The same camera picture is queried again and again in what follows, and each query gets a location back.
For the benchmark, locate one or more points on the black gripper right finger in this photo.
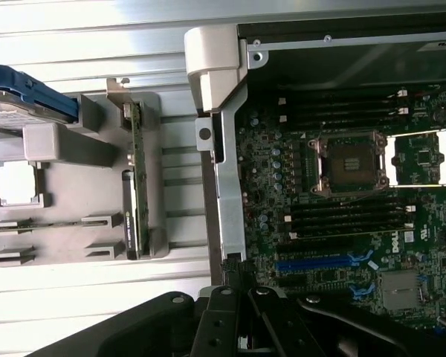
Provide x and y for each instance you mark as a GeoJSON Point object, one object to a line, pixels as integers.
{"type": "Point", "coordinates": [357, 334]}

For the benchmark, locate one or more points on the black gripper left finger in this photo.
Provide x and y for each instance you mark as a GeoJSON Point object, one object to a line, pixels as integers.
{"type": "Point", "coordinates": [215, 327]}

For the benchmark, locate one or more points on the silver chipset heatsink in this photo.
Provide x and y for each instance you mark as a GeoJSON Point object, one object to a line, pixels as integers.
{"type": "Point", "coordinates": [401, 292]}

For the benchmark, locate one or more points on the blue expansion slot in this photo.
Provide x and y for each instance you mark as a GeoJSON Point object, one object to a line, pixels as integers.
{"type": "Point", "coordinates": [312, 264]}

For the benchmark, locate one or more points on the long black expansion slot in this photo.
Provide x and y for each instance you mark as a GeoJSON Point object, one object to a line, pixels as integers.
{"type": "Point", "coordinates": [312, 249]}

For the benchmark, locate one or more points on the open black PC case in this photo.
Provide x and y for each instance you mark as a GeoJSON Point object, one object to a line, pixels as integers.
{"type": "Point", "coordinates": [228, 208]}

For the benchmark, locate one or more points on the green Dell motherboard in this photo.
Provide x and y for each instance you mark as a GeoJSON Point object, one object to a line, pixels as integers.
{"type": "Point", "coordinates": [267, 175]}

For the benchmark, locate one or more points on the CPU socket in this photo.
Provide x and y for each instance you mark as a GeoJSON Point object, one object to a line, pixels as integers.
{"type": "Point", "coordinates": [351, 163]}

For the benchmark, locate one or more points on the silver socket cover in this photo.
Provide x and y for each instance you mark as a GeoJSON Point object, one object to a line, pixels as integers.
{"type": "Point", "coordinates": [445, 160]}

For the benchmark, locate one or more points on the grey plastic parts rack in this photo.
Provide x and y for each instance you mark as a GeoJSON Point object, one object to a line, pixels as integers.
{"type": "Point", "coordinates": [81, 178]}

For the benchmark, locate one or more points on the thin metal locking lever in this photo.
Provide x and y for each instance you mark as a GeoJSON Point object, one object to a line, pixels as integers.
{"type": "Point", "coordinates": [321, 131]}

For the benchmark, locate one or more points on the silver CPU chip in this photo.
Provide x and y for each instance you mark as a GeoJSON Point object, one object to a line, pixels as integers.
{"type": "Point", "coordinates": [16, 184]}

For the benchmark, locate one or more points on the silver hard disk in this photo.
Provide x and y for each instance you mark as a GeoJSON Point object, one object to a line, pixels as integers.
{"type": "Point", "coordinates": [7, 111]}

